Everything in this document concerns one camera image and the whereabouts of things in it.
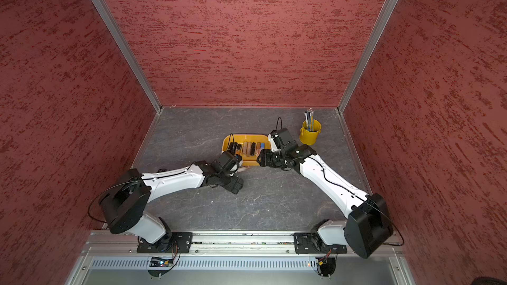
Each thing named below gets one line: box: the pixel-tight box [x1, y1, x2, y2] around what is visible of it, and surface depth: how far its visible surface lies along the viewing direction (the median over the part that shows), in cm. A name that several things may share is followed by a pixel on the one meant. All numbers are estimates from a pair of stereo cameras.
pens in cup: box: [303, 107, 315, 132], surface depth 100 cm
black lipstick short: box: [229, 141, 238, 156], surface depth 102 cm
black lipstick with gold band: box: [227, 142, 236, 155], surface depth 102 cm
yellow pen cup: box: [299, 119, 322, 146], surface depth 102 cm
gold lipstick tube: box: [245, 141, 252, 158], surface depth 102 cm
